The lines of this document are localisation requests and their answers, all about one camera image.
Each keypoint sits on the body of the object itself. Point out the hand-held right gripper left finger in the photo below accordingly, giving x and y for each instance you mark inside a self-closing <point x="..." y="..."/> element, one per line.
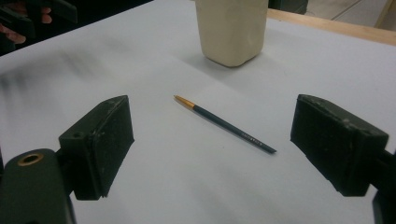
<point x="102" y="146"/>

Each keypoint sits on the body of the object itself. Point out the cream square pen holder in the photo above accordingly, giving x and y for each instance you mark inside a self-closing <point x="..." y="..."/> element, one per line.
<point x="232" y="31"/>

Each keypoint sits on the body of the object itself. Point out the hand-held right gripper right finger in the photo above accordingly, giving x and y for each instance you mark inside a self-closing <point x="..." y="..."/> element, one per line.
<point x="333" y="143"/>

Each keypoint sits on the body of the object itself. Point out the white table sheet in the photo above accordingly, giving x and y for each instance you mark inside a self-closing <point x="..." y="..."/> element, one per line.
<point x="186" y="186"/>

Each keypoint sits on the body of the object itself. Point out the wooden table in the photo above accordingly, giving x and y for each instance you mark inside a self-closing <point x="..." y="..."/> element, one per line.
<point x="342" y="29"/>

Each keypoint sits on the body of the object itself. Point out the dark pencil with gold end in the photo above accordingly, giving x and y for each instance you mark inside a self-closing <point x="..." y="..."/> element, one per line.
<point x="229" y="126"/>

